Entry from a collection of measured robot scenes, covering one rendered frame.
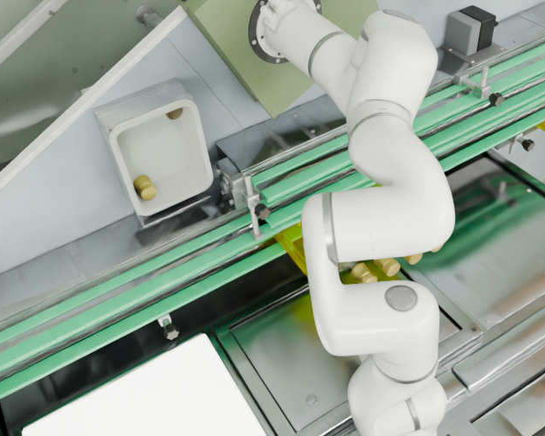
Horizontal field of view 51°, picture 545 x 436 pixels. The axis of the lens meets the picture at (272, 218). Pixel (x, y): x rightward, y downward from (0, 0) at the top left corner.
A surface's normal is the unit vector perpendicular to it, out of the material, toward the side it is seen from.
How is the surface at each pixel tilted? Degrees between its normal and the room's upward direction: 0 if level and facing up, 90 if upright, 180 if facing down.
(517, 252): 91
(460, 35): 90
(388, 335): 43
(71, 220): 0
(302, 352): 90
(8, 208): 0
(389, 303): 81
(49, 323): 90
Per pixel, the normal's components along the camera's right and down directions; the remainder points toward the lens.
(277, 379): -0.10, -0.70
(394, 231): -0.13, 0.30
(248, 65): 0.49, 0.60
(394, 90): -0.16, 0.54
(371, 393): -0.73, 0.02
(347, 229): -0.16, 0.05
